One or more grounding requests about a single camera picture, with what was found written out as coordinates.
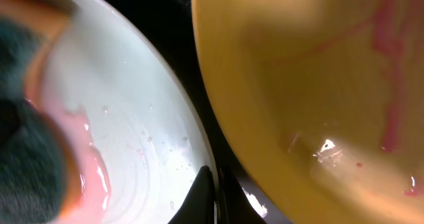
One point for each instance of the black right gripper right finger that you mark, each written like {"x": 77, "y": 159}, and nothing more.
{"x": 234, "y": 207}

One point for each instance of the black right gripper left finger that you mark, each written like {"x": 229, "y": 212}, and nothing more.
{"x": 198, "y": 206}

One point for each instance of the mint green plate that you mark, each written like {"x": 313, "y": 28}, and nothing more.
{"x": 131, "y": 97}

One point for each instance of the green yellow sponge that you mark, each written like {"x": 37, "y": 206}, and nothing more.
{"x": 39, "y": 173}

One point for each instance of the round black tray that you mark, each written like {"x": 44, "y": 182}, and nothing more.
{"x": 168, "y": 25}

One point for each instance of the yellow plate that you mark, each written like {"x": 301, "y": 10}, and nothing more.
{"x": 321, "y": 101}

